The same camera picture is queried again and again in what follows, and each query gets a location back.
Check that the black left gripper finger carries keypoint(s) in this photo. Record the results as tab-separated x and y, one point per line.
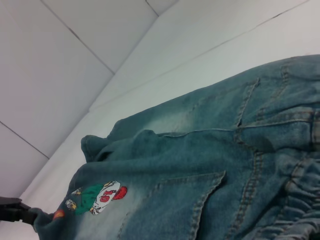
12	203
25	216

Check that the blue denim shorts with print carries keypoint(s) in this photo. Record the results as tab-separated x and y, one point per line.
200	162

